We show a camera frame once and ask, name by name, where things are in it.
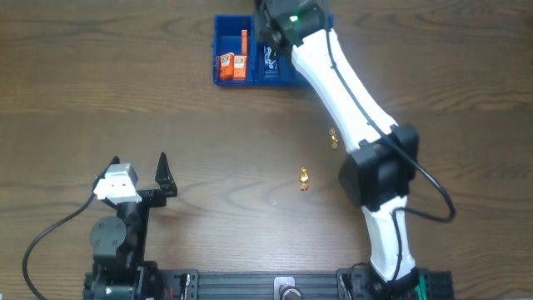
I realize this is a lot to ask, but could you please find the mounting rail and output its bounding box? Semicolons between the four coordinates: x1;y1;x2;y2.
82;268;455;300

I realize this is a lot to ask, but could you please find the blue tray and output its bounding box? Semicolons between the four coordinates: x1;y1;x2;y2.
212;14;335;88

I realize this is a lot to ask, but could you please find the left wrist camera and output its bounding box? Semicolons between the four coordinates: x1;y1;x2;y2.
92;162;142;204

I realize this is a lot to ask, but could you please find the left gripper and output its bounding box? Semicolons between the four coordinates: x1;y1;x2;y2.
93;151;178;208

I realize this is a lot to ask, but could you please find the blue candy pack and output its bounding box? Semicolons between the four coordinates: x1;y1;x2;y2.
262;44;280;78

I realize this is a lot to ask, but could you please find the black cable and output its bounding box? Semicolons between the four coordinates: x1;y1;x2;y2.
22;192;97;300
391;156;457;224

